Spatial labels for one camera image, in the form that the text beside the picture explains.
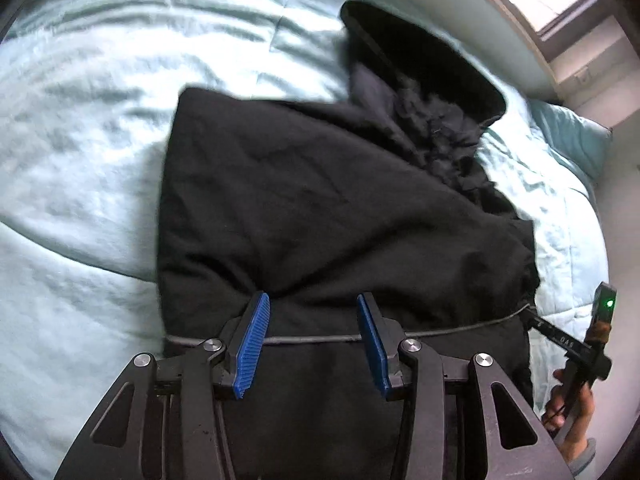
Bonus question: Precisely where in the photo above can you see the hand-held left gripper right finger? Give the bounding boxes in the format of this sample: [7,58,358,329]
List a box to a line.
[356,291,574,480]

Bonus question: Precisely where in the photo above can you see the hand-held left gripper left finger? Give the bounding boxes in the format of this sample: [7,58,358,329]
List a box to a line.
[54,291,271,480]

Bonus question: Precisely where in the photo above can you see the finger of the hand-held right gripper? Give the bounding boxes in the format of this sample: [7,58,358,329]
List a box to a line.
[520,307,586,357]

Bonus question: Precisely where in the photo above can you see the black jacket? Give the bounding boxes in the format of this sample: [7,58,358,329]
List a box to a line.
[156,0,542,480]

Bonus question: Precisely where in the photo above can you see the person's right forearm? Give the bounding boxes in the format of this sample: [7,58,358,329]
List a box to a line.
[564,437,599,479]

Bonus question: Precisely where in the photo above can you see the person's right hand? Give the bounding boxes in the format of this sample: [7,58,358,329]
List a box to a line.
[541,367,597,461]

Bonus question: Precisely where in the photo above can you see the light blue pillow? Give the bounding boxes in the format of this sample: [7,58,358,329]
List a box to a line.
[527,99,614,181]

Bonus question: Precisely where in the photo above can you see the light blue quilt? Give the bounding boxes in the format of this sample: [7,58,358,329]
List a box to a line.
[0,0,610,480]

